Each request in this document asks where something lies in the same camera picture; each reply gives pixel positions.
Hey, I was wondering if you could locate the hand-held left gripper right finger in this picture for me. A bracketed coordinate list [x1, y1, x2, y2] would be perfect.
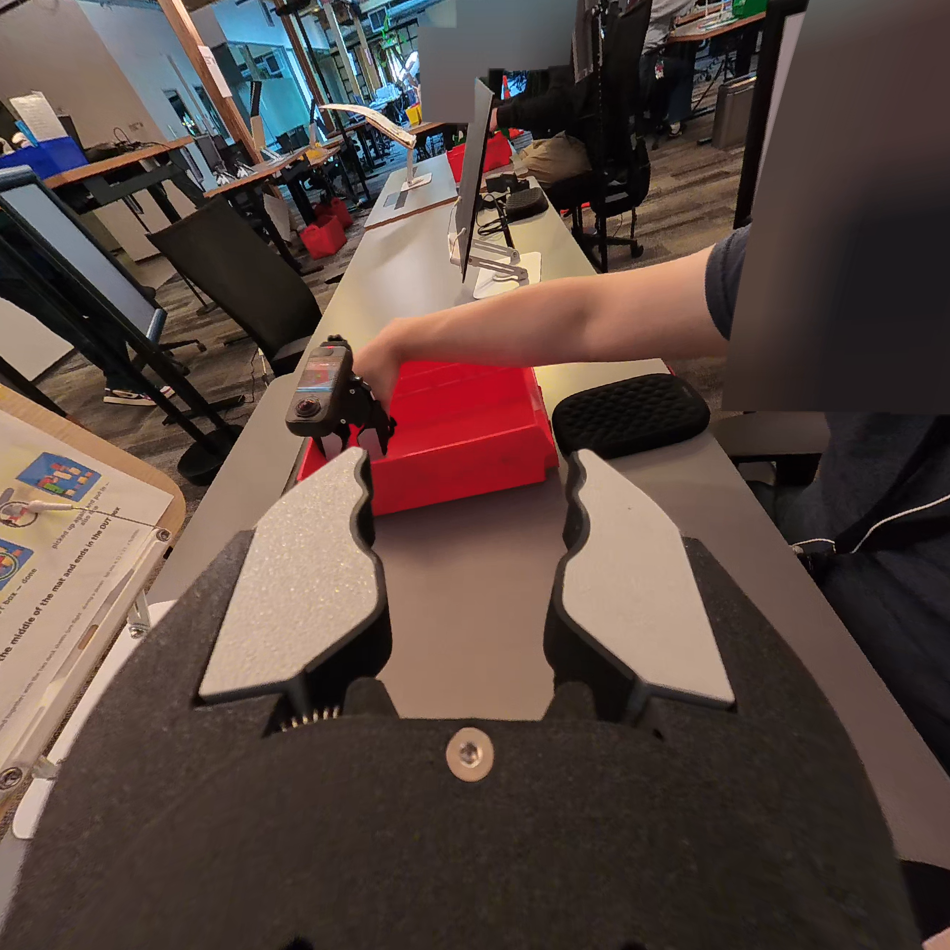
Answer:
[544, 448, 737, 727]

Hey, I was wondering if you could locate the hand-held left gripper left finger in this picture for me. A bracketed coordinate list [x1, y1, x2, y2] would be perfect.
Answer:
[197, 447, 393, 727]

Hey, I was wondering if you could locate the red plastic bin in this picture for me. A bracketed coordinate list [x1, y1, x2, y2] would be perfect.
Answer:
[297, 361, 560, 518]
[445, 132, 515, 184]

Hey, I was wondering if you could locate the person's right forearm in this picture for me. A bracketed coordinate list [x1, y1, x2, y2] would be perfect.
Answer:
[404, 245, 732, 371]

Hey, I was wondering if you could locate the black office chair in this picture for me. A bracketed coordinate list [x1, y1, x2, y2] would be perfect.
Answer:
[147, 195, 324, 377]
[568, 0, 654, 273]

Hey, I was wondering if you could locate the red storage tote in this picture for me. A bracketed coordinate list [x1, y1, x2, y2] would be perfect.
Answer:
[299, 196, 354, 259]

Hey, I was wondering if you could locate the grey chair armrest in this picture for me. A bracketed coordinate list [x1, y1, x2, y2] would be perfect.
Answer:
[712, 412, 831, 487]

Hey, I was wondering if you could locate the wooden framed instruction sign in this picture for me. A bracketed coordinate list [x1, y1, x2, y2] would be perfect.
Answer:
[0, 386, 187, 791]

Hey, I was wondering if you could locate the person in navy shirt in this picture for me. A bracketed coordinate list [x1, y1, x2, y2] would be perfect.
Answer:
[705, 226, 950, 940]

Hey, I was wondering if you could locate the rolling display screen stand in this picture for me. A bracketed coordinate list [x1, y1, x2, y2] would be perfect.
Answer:
[0, 165, 246, 487]

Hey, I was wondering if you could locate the wooden desk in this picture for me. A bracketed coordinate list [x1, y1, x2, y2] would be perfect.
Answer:
[43, 136, 195, 191]

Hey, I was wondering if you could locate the wooden pillar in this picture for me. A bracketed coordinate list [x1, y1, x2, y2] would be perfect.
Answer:
[157, 0, 262, 166]

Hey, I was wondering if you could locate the blue box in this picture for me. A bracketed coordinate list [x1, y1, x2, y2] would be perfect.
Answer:
[0, 136, 90, 181]

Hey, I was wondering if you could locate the grey trash can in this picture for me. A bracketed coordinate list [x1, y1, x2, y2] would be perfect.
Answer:
[711, 76, 757, 151]

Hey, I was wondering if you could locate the white drawstring cord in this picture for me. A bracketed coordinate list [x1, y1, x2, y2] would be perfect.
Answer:
[793, 492, 950, 555]

